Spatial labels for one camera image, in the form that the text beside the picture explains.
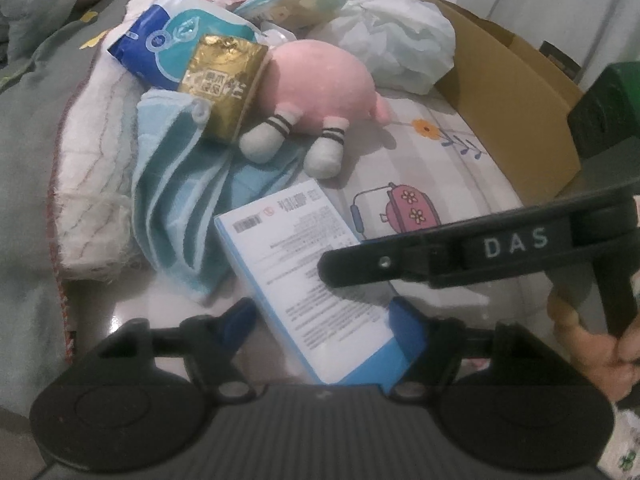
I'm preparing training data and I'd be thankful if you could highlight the cardboard box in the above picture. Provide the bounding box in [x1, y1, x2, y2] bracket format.
[350, 0, 587, 207]

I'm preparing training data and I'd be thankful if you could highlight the pink plush toy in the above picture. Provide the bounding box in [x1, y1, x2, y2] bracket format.
[238, 39, 396, 181]

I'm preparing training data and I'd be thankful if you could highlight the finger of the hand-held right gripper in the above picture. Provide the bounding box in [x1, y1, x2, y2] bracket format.
[318, 227, 453, 289]

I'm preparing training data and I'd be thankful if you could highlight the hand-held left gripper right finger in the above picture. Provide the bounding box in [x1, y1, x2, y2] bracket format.
[387, 296, 571, 403]

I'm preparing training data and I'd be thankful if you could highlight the grey-green flowered quilt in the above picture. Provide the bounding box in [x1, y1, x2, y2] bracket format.
[0, 0, 151, 418]

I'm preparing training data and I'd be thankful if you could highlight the blue wet wipes pack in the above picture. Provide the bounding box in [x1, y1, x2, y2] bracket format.
[107, 0, 273, 97]

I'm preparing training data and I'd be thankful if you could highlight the person's right hand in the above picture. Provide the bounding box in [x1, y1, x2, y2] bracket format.
[546, 290, 640, 403]

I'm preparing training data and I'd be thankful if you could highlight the printed bed sheet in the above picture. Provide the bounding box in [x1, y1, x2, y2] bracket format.
[65, 85, 532, 391]

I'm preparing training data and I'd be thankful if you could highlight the white quilted blanket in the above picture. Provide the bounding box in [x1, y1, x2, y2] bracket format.
[54, 0, 221, 281]

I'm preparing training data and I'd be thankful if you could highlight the gold foil packet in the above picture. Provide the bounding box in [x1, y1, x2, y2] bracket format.
[178, 34, 271, 146]

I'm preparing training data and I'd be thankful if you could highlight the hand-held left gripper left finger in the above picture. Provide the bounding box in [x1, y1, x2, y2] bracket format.
[100, 297, 258, 403]

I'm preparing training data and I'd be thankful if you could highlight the light blue white plastic bag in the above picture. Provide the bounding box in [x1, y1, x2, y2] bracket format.
[342, 0, 457, 96]

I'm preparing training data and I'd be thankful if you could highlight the light blue striped towel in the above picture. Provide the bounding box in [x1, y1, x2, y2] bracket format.
[131, 89, 321, 306]

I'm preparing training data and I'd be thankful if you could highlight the blue and white box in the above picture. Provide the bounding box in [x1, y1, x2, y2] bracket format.
[214, 177, 402, 386]

